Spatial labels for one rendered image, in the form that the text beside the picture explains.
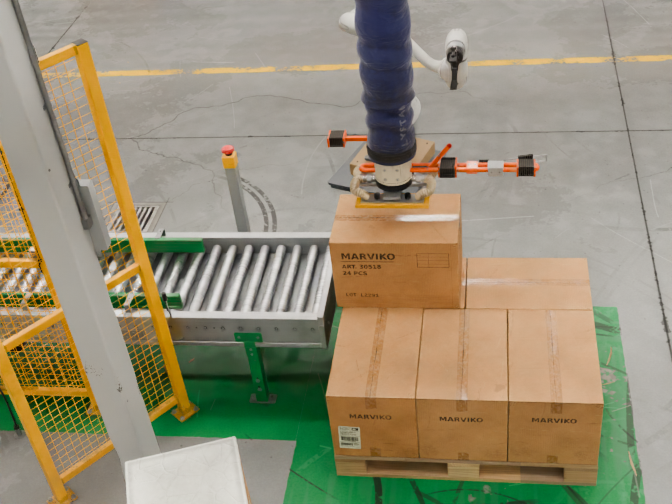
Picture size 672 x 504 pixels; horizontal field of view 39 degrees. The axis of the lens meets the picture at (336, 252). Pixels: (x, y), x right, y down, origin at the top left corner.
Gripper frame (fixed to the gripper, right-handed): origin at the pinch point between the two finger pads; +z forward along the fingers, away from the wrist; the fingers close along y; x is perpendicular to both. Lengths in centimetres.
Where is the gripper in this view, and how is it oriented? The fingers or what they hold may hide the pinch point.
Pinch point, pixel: (453, 74)
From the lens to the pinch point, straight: 439.4
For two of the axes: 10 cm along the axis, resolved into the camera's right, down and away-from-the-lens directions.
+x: -9.8, -0.1, 1.8
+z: -1.4, 6.2, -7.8
